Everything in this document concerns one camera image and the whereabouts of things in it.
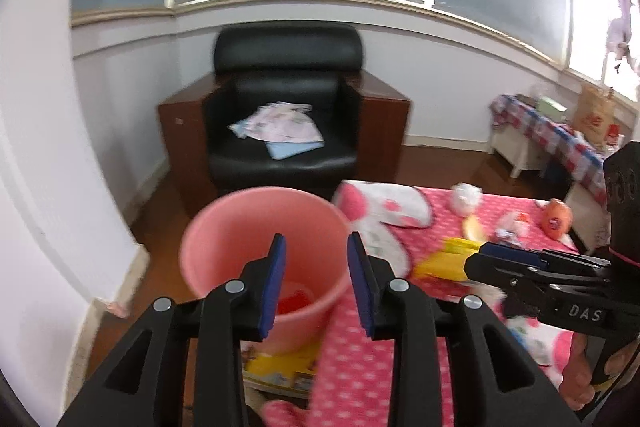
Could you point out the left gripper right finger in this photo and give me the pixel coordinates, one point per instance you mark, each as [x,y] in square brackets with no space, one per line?
[457,354]

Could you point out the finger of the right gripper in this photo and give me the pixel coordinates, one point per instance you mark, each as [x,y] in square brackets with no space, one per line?
[529,284]
[541,259]

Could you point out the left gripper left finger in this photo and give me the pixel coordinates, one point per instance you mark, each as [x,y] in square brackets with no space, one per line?
[141,381]

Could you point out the pink white wrapper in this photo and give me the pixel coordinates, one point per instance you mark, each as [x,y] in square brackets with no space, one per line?
[512,228]

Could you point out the red foam fruit net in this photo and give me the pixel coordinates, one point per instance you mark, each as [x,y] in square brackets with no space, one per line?
[294,296]

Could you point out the right hand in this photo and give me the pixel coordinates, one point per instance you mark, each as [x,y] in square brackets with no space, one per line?
[576,388]

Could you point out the pink polka dot table blanket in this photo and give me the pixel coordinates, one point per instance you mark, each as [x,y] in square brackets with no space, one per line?
[354,375]

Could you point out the yellow box under table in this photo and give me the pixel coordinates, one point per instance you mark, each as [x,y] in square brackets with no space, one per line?
[288,374]

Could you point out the side table with checkered cloth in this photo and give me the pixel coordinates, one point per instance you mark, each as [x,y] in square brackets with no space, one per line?
[582,162]

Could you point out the green tissue box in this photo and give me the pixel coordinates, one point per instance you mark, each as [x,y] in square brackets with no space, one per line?
[551,109]

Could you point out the brown paper shopping bag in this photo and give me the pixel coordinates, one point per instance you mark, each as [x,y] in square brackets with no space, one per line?
[594,114]

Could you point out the light blue paper on armchair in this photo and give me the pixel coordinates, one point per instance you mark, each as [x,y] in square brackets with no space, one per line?
[283,150]

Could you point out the black leather armchair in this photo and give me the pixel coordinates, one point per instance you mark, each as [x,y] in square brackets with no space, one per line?
[362,119]

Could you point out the floral cloth on armchair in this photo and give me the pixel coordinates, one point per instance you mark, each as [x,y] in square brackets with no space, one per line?
[279,122]

